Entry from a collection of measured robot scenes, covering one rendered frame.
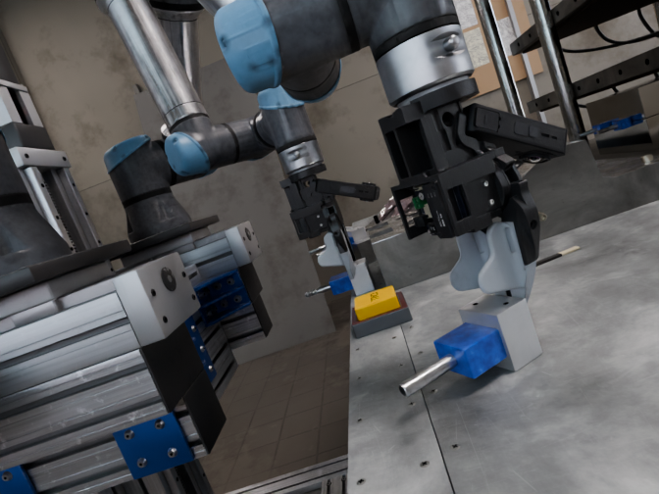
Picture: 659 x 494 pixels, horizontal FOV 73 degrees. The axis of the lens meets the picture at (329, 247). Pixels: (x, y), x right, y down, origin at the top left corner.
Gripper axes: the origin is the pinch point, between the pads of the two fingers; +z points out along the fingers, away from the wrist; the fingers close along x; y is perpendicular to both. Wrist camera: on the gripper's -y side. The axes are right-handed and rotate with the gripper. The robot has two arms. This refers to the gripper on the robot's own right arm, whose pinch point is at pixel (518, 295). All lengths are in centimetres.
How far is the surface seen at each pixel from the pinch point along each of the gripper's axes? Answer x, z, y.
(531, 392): 5.6, 4.6, 7.0
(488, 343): 2.2, 1.2, 6.7
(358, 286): -40.6, 3.0, -2.9
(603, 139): -63, 1, -111
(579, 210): -18.1, 1.9, -34.1
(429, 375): 0.6, 1.7, 12.3
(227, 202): -319, -32, -46
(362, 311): -22.1, 1.5, 6.1
